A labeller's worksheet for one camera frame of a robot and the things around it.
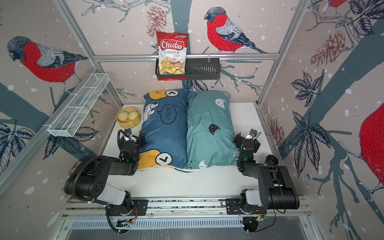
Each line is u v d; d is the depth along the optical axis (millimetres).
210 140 836
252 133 767
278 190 433
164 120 922
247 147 685
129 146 713
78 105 780
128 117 1070
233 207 728
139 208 728
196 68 1067
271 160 777
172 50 835
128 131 776
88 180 442
